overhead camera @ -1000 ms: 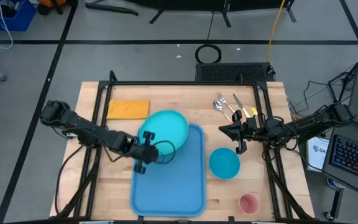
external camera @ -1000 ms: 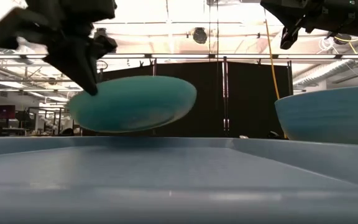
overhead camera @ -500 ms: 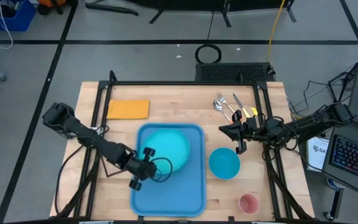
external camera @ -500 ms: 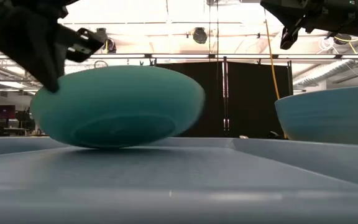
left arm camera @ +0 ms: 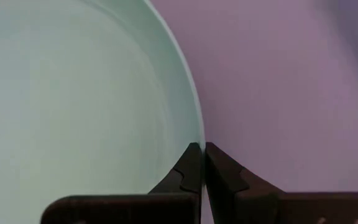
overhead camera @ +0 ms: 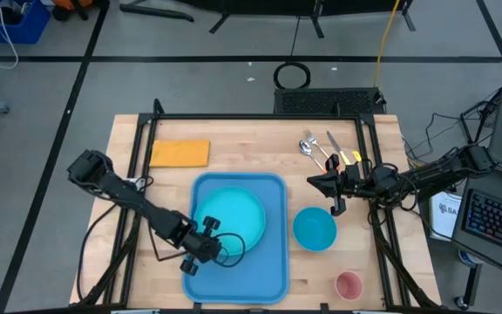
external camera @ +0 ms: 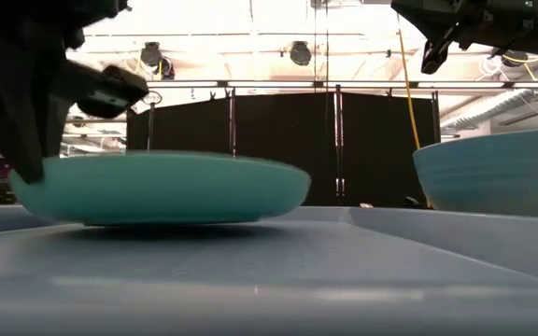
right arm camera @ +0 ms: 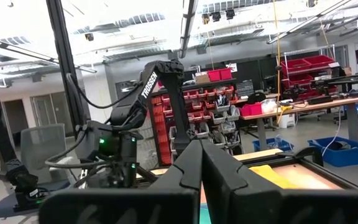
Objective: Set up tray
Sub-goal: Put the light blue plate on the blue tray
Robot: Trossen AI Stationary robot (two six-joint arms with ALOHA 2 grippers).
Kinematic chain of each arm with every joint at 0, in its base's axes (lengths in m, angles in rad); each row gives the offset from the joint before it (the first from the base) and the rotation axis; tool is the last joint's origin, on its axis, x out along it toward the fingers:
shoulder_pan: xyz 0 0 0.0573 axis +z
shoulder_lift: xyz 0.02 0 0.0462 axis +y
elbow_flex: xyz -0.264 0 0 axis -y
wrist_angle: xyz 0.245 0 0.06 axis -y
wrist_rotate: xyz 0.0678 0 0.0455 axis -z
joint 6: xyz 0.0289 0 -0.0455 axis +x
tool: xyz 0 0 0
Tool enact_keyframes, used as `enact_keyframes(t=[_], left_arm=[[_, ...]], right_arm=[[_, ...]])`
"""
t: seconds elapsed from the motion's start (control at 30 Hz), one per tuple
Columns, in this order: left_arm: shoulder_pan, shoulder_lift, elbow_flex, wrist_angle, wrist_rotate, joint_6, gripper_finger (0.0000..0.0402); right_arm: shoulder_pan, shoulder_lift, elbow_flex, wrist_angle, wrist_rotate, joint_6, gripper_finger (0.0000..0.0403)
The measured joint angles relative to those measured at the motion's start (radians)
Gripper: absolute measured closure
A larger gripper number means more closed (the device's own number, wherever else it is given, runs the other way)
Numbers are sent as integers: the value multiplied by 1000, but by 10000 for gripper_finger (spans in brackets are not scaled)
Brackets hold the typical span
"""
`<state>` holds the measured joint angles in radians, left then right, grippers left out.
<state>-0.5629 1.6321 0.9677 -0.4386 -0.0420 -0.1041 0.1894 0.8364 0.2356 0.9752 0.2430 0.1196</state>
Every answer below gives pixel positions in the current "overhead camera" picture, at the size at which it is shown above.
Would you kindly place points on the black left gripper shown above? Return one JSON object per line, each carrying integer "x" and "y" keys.
{"x": 190, "y": 244}

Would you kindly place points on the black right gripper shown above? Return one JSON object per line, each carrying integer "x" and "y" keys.
{"x": 351, "y": 181}

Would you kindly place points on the blue bowl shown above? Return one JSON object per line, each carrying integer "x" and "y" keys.
{"x": 314, "y": 231}

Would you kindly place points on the teal plate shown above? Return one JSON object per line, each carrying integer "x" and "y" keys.
{"x": 238, "y": 209}

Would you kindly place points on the orange cloth napkin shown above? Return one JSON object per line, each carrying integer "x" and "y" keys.
{"x": 179, "y": 153}

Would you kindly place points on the pink ribbed cup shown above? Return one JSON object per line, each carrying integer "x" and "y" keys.
{"x": 349, "y": 285}

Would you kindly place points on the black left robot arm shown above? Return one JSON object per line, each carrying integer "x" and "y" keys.
{"x": 124, "y": 192}

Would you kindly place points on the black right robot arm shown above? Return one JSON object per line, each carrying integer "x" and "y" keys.
{"x": 434, "y": 172}

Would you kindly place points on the blue plastic tray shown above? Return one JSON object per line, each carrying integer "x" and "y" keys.
{"x": 255, "y": 270}

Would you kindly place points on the black perforated computer case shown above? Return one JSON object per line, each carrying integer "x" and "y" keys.
{"x": 325, "y": 101}

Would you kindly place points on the white printed box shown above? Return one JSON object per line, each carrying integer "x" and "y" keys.
{"x": 445, "y": 213}

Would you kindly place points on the small black floor stand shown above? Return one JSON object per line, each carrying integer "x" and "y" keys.
{"x": 463, "y": 118}

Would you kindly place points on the grey laptop with lit keyboard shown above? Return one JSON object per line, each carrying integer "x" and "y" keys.
{"x": 495, "y": 218}

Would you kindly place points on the black stand with legs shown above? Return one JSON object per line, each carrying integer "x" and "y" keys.
{"x": 277, "y": 5}

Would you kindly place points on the black bar on floor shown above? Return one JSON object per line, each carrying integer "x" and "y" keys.
{"x": 155, "y": 12}

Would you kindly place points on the orange and black bag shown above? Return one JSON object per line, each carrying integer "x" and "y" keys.
{"x": 70, "y": 4}

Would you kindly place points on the blue plastic bin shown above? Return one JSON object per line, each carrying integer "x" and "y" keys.
{"x": 29, "y": 30}

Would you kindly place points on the black metal table frame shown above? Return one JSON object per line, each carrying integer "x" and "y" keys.
{"x": 255, "y": 117}

